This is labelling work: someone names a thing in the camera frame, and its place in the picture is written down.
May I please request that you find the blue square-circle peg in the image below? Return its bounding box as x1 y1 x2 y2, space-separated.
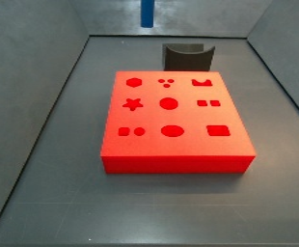
140 0 155 28

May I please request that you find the red shape-sorting block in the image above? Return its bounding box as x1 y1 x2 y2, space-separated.
100 71 256 174

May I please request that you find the black curved holder bracket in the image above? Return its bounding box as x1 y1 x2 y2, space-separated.
163 43 215 71

